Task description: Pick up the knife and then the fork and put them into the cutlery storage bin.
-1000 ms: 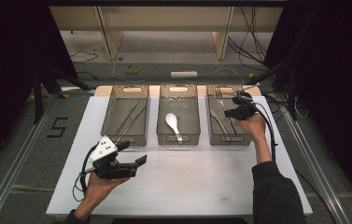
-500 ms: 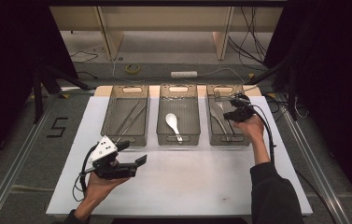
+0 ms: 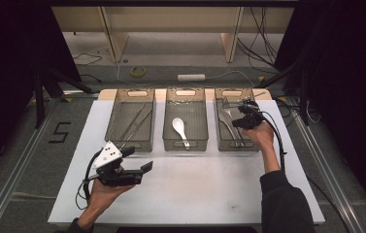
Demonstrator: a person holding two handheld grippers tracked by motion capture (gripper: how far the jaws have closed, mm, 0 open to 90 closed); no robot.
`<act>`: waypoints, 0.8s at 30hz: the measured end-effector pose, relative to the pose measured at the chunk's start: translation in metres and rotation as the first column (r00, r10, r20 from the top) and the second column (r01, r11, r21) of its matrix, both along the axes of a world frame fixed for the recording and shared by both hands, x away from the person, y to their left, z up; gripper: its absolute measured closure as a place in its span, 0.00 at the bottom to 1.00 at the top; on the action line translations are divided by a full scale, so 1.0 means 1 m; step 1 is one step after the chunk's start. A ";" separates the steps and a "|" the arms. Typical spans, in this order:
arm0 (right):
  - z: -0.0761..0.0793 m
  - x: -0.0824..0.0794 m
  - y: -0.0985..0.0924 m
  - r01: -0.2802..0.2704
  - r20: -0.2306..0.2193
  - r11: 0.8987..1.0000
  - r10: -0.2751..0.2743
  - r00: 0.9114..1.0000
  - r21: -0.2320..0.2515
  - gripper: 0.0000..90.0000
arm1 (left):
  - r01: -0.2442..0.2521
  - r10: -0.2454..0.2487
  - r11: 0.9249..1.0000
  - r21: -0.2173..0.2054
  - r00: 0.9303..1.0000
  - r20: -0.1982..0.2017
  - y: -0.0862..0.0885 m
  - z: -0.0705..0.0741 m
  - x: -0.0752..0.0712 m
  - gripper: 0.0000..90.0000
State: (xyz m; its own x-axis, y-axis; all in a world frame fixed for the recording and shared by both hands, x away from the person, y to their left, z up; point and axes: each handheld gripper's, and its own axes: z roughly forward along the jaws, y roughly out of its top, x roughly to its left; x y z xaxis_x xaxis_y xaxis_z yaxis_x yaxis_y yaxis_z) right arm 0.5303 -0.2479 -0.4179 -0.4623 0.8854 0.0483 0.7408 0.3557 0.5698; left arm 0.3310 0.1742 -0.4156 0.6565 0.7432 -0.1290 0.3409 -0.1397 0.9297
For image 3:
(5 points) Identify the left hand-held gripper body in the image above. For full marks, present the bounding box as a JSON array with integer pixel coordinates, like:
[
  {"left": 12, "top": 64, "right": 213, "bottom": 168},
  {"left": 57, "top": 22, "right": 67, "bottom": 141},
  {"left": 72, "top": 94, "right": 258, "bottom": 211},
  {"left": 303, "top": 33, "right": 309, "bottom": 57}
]
[{"left": 92, "top": 141, "right": 145, "bottom": 188}]

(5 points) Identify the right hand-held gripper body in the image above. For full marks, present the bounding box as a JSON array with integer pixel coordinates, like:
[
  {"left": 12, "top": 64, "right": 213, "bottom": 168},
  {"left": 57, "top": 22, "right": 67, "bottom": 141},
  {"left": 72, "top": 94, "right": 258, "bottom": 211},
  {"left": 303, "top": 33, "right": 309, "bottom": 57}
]
[{"left": 240, "top": 91, "right": 268, "bottom": 130}]

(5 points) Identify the metal fork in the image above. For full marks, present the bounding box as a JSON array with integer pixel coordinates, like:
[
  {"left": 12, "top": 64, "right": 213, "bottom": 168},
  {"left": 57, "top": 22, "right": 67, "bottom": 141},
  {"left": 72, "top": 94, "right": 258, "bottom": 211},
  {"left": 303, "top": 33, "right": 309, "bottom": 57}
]
[
  {"left": 221, "top": 98, "right": 245, "bottom": 147},
  {"left": 218, "top": 110, "right": 238, "bottom": 145}
]

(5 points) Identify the grey translucent plastic bin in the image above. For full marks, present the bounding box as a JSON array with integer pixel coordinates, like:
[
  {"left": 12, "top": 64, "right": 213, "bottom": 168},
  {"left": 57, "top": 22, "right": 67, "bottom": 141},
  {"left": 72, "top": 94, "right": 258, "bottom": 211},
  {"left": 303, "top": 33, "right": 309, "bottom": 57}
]
[
  {"left": 162, "top": 86, "right": 210, "bottom": 152},
  {"left": 104, "top": 87, "right": 156, "bottom": 153},
  {"left": 214, "top": 87, "right": 267, "bottom": 152}
]

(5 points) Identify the white ceramic spoon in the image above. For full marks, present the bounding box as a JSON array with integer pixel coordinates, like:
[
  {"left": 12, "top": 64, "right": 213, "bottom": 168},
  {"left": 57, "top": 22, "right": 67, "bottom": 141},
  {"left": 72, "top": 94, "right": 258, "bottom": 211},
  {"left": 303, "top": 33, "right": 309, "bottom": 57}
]
[{"left": 171, "top": 116, "right": 191, "bottom": 150}]

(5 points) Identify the person's right hand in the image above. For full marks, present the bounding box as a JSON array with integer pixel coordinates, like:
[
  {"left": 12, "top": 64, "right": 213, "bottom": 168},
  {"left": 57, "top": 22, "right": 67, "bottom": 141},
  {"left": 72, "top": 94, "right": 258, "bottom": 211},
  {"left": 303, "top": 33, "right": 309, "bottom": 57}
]
[{"left": 241, "top": 119, "right": 276, "bottom": 150}]

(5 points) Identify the person's left hand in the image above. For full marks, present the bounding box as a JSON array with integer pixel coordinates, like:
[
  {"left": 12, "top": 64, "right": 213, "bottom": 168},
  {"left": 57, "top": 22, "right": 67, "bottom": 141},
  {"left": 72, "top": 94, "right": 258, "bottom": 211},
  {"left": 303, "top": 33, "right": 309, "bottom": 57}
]
[{"left": 86, "top": 178, "right": 136, "bottom": 216}]

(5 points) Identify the black metal stand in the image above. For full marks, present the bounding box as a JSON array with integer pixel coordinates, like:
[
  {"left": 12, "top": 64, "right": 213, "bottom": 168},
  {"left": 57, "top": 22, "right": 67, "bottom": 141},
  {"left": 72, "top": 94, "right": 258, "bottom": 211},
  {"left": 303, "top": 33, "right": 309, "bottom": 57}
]
[{"left": 253, "top": 59, "right": 312, "bottom": 126}]

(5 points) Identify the white power strip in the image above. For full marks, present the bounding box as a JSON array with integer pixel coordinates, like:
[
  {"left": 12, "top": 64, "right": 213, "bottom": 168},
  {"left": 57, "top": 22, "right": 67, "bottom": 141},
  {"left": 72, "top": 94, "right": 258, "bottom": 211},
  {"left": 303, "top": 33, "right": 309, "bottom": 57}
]
[{"left": 177, "top": 73, "right": 207, "bottom": 83}]

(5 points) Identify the yellow tape roll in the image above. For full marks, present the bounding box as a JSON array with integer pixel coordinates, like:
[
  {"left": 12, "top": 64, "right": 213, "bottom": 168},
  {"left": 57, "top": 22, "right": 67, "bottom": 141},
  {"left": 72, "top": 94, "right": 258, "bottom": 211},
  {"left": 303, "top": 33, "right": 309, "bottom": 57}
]
[{"left": 129, "top": 65, "right": 148, "bottom": 79}]

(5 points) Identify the black tripod stand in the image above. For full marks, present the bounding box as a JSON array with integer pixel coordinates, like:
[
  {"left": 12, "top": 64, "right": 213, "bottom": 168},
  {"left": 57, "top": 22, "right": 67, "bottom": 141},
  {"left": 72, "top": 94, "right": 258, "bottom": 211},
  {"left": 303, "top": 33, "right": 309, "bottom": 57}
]
[{"left": 33, "top": 65, "right": 95, "bottom": 129}]

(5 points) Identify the beige wooden desk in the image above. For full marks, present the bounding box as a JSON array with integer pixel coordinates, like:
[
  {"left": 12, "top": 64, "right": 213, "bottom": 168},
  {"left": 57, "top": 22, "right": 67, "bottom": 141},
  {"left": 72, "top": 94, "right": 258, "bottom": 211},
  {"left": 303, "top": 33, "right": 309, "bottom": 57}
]
[{"left": 51, "top": 6, "right": 295, "bottom": 64}]

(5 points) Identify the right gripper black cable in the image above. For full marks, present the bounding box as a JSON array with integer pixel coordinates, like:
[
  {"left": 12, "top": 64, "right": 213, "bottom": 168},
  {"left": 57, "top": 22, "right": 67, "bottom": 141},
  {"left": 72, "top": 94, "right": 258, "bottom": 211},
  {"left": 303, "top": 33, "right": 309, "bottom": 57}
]
[{"left": 257, "top": 109, "right": 288, "bottom": 173}]

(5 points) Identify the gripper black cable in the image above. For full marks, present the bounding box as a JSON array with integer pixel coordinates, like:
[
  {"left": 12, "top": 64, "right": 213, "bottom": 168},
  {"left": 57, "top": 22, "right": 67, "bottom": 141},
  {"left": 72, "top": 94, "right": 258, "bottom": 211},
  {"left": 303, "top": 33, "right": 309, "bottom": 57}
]
[
  {"left": 257, "top": 109, "right": 288, "bottom": 173},
  {"left": 74, "top": 150, "right": 103, "bottom": 212}
]

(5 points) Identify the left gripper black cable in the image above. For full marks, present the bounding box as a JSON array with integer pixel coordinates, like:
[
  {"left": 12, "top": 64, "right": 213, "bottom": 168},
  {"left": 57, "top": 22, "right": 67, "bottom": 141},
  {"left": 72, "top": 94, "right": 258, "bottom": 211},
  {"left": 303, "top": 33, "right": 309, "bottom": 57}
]
[{"left": 74, "top": 150, "right": 103, "bottom": 212}]

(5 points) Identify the white power cable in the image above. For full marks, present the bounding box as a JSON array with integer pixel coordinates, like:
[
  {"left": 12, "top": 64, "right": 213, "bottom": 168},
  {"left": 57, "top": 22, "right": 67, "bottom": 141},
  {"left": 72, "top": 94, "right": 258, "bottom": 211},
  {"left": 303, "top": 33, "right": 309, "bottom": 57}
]
[{"left": 116, "top": 59, "right": 260, "bottom": 89}]

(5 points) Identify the bundle of black cables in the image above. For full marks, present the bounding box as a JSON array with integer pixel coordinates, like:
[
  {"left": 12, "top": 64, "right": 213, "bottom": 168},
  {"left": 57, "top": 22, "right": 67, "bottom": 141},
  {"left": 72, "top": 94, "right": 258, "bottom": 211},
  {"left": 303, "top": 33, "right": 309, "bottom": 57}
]
[{"left": 236, "top": 6, "right": 280, "bottom": 71}]

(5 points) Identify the aluminium floor rail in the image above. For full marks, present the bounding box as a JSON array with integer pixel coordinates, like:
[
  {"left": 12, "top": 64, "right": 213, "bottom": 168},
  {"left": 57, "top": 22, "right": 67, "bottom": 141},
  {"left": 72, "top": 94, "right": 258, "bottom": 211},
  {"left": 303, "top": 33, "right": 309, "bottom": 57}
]
[
  {"left": 0, "top": 95, "right": 65, "bottom": 233},
  {"left": 283, "top": 96, "right": 366, "bottom": 233}
]

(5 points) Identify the thin black floor cable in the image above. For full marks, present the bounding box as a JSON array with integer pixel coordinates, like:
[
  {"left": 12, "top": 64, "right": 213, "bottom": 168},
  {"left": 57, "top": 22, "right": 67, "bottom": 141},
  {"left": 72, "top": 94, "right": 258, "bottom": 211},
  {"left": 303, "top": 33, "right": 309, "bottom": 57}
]
[{"left": 73, "top": 51, "right": 104, "bottom": 68}]

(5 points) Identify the long black floor cable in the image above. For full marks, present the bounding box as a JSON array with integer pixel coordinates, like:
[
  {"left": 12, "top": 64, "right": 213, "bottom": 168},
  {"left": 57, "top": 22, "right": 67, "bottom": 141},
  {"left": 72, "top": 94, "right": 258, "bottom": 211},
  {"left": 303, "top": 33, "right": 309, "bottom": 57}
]
[{"left": 306, "top": 175, "right": 351, "bottom": 233}]

